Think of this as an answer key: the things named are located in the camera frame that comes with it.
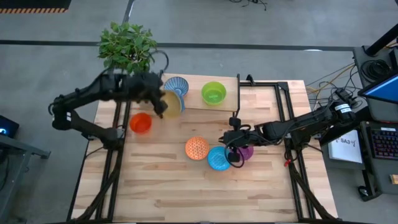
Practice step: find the small wooden block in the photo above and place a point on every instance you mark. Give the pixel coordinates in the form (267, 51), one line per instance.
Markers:
(394, 179)

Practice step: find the small red tag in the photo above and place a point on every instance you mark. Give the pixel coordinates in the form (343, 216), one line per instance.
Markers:
(286, 162)

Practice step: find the blue striped bowl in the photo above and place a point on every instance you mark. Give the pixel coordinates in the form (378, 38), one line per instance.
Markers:
(176, 84)

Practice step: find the orange patterned bowl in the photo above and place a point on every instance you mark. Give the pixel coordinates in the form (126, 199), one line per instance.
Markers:
(197, 148)

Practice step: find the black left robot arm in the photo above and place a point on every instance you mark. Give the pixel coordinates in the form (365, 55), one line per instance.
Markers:
(84, 93)

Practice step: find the grey equipment cart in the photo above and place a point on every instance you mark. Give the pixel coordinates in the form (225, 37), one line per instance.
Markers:
(382, 171)

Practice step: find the grey desk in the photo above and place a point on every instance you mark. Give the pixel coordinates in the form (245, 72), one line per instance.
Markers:
(28, 149)

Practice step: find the black desk clamp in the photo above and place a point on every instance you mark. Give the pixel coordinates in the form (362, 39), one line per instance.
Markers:
(370, 189)

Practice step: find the black power adapter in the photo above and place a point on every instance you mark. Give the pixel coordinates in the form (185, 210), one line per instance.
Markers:
(342, 93)

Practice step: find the green plastic bowl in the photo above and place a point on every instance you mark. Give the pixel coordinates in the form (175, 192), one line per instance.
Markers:
(214, 93)

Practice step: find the white printed paper sheet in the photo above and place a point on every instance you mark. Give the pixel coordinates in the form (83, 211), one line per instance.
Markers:
(345, 152)

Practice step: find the red plastic bowl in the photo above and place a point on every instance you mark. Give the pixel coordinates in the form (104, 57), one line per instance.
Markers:
(140, 123)

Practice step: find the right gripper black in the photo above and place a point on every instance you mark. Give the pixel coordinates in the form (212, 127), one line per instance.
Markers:
(247, 137)

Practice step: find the black aluminium table frame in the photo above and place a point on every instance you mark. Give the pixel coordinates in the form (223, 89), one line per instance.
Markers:
(264, 84)

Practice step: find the black post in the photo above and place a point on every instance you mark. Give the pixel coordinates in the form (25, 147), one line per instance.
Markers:
(384, 39)

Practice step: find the yellow bowl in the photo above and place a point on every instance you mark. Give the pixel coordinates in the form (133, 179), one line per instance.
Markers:
(174, 104)

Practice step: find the backlit black keyboard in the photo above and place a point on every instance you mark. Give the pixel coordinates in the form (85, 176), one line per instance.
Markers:
(385, 144)

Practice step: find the black hazard-striped floor mat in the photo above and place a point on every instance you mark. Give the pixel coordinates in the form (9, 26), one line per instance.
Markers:
(31, 4)

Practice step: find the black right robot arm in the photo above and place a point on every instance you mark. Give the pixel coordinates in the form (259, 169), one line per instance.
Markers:
(311, 121)

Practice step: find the green potted plant white pot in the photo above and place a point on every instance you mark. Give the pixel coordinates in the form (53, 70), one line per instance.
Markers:
(127, 46)

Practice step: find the black computer case blue light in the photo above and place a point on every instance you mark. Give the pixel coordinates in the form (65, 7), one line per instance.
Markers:
(7, 127)

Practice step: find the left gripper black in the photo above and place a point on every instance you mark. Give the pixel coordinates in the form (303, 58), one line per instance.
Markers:
(144, 87)

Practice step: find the monitor with blue screen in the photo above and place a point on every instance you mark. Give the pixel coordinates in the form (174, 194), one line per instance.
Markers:
(384, 90)

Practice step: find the purple bowl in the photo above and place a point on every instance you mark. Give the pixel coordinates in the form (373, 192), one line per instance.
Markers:
(247, 153)

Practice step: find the turquoise patterned bowl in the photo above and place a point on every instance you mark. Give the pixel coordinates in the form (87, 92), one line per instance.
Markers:
(217, 158)

